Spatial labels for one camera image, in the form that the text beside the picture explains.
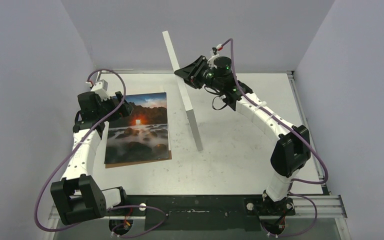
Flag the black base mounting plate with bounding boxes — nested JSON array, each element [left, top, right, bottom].
[[106, 194, 296, 232]]

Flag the aluminium rail front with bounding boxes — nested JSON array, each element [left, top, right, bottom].
[[48, 194, 348, 220]]

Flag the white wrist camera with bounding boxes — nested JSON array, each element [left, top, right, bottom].
[[207, 44, 224, 65], [91, 79, 110, 101]]

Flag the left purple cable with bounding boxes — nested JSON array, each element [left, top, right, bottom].
[[34, 68, 167, 239]]

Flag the white picture frame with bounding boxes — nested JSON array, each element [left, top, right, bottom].
[[162, 30, 204, 151]]

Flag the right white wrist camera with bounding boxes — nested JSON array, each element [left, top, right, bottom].
[[207, 44, 224, 65]]

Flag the landscape photo print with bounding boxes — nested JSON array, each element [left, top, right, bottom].
[[104, 95, 170, 164]]

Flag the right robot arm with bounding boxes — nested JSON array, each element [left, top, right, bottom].
[[174, 56, 311, 216]]

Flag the purple cable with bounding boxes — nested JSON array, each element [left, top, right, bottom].
[[34, 68, 167, 239], [216, 38, 329, 239]]

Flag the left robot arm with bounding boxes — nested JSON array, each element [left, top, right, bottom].
[[50, 91, 133, 226]]

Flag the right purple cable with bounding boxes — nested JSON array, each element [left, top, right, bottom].
[[216, 38, 329, 239]]

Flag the brown cardboard backing board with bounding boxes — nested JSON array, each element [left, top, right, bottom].
[[105, 150, 172, 169]]

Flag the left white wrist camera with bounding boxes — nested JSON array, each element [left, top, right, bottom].
[[91, 79, 110, 101]]

